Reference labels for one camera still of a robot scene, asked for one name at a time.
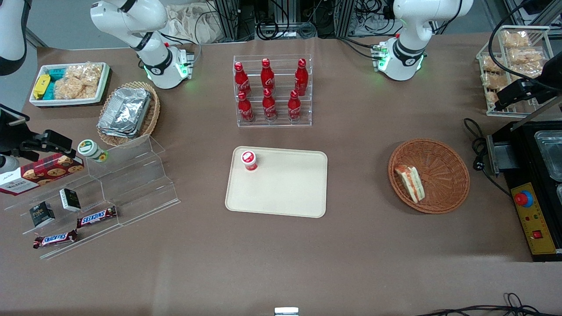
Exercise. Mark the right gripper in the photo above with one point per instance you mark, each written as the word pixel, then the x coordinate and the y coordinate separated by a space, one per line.
pixel 12 137

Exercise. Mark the triangle sandwich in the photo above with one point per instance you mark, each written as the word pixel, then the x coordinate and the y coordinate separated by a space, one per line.
pixel 411 182

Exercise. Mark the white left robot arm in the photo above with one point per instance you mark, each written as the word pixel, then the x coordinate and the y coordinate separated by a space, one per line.
pixel 410 39

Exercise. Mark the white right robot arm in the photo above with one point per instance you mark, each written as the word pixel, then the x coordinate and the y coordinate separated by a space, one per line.
pixel 149 39

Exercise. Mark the light wicker basket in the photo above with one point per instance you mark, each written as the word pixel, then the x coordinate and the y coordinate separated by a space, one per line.
pixel 151 116

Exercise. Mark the beige plastic tray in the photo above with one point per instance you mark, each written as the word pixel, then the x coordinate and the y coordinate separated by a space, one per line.
pixel 285 188

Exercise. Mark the brown wicker basket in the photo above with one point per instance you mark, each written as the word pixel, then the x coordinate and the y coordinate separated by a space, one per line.
pixel 443 180

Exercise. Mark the red tartan cookie box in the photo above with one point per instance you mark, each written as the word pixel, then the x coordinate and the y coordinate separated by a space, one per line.
pixel 41 173

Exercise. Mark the small black carton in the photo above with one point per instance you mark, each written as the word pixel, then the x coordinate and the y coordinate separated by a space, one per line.
pixel 42 214
pixel 70 199

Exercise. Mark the green-lid white cup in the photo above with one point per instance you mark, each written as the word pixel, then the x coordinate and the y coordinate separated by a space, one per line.
pixel 90 148

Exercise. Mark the teal snack packet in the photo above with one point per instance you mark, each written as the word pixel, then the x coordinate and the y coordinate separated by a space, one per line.
pixel 56 73
pixel 49 91

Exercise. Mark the yellow snack packet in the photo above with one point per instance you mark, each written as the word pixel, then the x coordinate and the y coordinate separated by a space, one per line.
pixel 41 85

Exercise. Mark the white rectangular snack bin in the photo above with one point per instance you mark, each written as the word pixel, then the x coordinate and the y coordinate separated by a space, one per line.
pixel 70 102

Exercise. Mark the brown snickers bar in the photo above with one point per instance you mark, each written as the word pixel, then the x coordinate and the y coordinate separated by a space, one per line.
pixel 55 239
pixel 96 217

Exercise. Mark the clear bag of rice crackers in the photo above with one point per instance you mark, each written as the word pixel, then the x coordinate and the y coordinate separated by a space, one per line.
pixel 79 81

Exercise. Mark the clear acrylic stepped shelf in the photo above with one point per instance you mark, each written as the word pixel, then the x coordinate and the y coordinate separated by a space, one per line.
pixel 131 188

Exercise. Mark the stack of foil trays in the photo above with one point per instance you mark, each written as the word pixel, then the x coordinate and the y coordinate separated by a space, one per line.
pixel 125 112

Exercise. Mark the beige cloth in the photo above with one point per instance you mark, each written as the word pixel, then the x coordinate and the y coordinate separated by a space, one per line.
pixel 195 24

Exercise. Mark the red-lid white cup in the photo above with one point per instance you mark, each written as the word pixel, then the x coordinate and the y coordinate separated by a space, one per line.
pixel 249 160

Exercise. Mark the red cola bottle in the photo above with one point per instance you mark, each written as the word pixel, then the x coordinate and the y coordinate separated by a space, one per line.
pixel 267 75
pixel 293 107
pixel 269 106
pixel 301 78
pixel 240 81
pixel 245 109

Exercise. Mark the clear acrylic bottle rack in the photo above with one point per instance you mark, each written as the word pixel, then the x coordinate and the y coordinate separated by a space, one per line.
pixel 303 123

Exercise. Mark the small white box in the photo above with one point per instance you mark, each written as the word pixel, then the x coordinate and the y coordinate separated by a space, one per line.
pixel 286 311

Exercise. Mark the black appliance with yellow panel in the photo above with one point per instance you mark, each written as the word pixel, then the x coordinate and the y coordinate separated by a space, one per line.
pixel 522 158

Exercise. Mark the grey metal bar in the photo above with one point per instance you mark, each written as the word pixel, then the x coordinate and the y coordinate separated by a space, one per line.
pixel 538 115

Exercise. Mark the steel pan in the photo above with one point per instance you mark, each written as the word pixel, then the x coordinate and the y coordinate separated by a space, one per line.
pixel 551 153

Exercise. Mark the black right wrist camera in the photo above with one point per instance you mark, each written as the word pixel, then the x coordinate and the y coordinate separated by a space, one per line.
pixel 50 141

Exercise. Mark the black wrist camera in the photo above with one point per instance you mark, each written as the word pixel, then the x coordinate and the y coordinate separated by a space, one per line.
pixel 50 141
pixel 520 91

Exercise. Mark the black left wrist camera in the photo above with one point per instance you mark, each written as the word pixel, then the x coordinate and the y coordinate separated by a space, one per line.
pixel 520 91

